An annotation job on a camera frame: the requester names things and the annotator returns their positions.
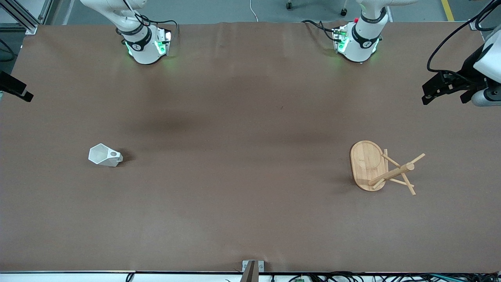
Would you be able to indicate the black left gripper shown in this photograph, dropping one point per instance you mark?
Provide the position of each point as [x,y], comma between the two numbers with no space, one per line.
[468,71]

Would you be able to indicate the white faceted cup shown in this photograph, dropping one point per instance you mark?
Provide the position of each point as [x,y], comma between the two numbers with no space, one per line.
[100,154]

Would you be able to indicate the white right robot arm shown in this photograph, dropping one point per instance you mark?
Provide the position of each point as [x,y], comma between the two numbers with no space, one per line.
[143,53]

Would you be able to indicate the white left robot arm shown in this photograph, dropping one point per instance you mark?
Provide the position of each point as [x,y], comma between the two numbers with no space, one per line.
[358,49]

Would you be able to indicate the wooden cup rack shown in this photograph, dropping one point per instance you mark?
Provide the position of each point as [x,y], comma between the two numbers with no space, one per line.
[366,164]

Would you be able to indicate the brown table cover sheet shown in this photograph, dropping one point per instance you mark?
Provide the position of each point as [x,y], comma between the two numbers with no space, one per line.
[250,196]

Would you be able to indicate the aluminium frame post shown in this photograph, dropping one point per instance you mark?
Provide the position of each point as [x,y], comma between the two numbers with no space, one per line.
[24,19]
[474,24]

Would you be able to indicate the grey metal bracket plate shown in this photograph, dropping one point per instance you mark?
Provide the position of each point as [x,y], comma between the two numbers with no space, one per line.
[260,266]

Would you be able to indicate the dark camera mount bar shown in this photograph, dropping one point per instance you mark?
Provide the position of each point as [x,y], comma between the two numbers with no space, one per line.
[249,275]

